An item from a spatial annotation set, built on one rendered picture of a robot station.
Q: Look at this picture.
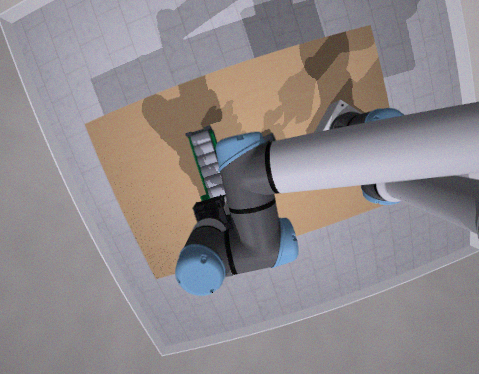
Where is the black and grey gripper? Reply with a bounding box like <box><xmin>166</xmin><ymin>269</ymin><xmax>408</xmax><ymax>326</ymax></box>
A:
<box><xmin>193</xmin><ymin>195</ymin><xmax>232</xmax><ymax>229</ymax></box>

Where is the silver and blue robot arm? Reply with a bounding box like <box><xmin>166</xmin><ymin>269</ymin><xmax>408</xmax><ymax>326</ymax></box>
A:
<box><xmin>175</xmin><ymin>102</ymin><xmax>479</xmax><ymax>296</ymax></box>

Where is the grey cylinder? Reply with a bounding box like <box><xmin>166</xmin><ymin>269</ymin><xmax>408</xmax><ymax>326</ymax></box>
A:
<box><xmin>201</xmin><ymin>162</ymin><xmax>220</xmax><ymax>178</ymax></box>
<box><xmin>197</xmin><ymin>151</ymin><xmax>218</xmax><ymax>167</ymax></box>
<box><xmin>194</xmin><ymin>141</ymin><xmax>215</xmax><ymax>157</ymax></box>
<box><xmin>190</xmin><ymin>131</ymin><xmax>211</xmax><ymax>146</ymax></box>
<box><xmin>208</xmin><ymin>184</ymin><xmax>225</xmax><ymax>198</ymax></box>
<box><xmin>204</xmin><ymin>173</ymin><xmax>223</xmax><ymax>188</ymax></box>

